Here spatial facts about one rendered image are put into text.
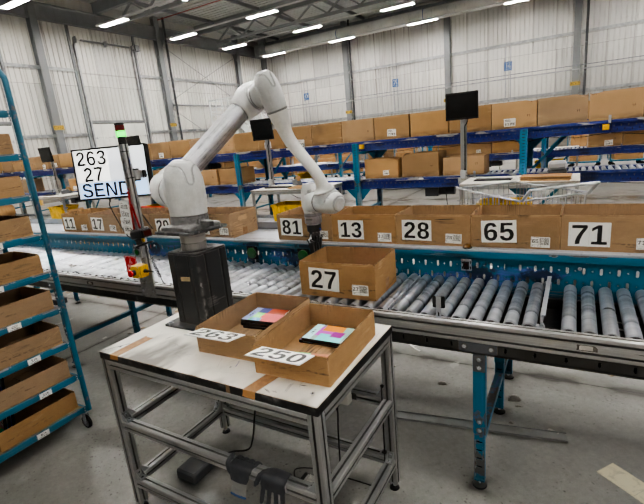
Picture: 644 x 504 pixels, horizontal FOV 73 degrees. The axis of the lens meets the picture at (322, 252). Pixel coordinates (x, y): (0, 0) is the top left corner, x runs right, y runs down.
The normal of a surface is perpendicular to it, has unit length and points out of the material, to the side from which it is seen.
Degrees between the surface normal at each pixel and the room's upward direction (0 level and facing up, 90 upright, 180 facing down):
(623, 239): 91
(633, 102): 86
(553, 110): 90
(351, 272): 90
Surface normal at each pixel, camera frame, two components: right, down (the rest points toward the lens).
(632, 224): -0.49, 0.26
